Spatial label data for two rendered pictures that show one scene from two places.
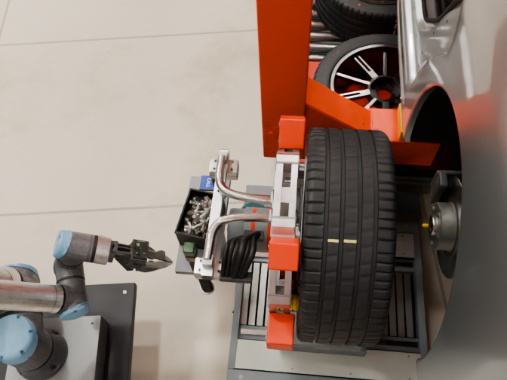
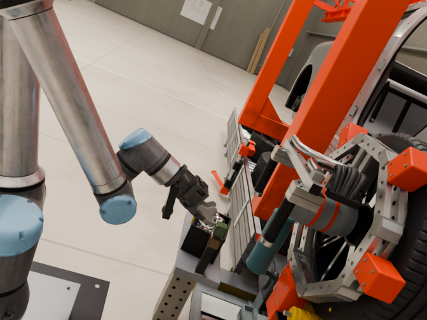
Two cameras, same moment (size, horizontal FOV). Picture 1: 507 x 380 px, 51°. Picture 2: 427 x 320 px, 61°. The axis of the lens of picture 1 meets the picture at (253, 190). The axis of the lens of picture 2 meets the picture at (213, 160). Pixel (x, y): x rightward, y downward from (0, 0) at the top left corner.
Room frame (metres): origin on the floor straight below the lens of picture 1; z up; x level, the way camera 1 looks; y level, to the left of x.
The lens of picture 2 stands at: (-0.28, 0.67, 1.22)
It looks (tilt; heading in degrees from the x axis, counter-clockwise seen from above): 18 degrees down; 344
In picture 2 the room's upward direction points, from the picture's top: 25 degrees clockwise
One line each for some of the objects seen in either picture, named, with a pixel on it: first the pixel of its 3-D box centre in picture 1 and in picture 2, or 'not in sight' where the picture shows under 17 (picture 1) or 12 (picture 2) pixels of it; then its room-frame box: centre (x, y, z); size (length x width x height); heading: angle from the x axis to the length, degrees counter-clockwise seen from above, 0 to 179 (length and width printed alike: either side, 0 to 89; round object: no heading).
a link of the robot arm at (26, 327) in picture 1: (19, 340); (3, 239); (0.50, 0.83, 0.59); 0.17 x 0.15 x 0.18; 11
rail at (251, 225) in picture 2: not in sight; (241, 169); (2.49, -0.39, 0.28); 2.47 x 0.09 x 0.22; 171
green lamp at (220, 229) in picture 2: (189, 249); (220, 229); (0.76, 0.24, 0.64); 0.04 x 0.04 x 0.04; 81
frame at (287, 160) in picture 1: (284, 231); (338, 216); (0.70, -0.09, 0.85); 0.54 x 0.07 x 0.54; 171
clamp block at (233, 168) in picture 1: (224, 169); (285, 155); (0.90, 0.09, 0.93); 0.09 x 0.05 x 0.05; 81
